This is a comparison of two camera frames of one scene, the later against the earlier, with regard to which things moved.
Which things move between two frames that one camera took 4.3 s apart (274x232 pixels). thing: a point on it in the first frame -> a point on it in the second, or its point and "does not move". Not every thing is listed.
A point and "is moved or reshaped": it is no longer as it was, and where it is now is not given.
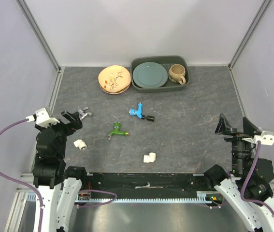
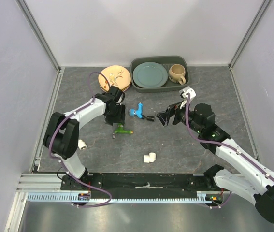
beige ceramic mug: (177, 73) does not move
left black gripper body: (67, 128) -> (118, 116)
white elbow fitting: (80, 144) does not move
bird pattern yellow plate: (114, 79) does not move
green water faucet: (116, 131) is moved or reshaped
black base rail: (113, 185) does not move
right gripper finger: (223, 126) -> (164, 117)
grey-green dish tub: (160, 74) does not move
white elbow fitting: (150, 158) does not move
